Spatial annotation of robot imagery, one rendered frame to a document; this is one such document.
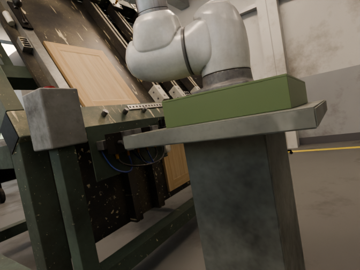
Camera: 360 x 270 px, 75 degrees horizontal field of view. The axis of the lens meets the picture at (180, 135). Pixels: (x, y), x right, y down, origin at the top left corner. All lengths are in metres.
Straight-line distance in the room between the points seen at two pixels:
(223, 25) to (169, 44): 0.17
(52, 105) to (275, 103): 0.61
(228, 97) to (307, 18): 3.98
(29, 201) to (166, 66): 0.67
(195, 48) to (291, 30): 3.86
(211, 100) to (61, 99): 0.45
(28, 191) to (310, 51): 4.17
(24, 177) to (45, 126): 0.27
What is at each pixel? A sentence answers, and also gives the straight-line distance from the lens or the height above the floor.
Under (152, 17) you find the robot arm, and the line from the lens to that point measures 0.78.
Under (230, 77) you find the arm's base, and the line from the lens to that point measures 0.71.
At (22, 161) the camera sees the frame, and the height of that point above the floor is 0.72.
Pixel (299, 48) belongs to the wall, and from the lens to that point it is 4.47.
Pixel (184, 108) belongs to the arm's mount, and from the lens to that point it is 0.68.
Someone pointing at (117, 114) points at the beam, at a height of 0.85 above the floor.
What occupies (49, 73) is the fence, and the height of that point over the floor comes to 1.08.
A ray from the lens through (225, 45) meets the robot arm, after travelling 0.73.
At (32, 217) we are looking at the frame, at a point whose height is 0.52.
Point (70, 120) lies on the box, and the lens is 0.81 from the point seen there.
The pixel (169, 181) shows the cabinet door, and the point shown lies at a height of 0.32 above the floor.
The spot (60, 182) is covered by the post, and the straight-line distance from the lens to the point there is 0.85.
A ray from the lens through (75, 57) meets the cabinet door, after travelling 1.50.
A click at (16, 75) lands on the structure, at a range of 1.31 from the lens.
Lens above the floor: 0.77
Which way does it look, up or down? 4 degrees down
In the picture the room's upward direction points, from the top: 10 degrees counter-clockwise
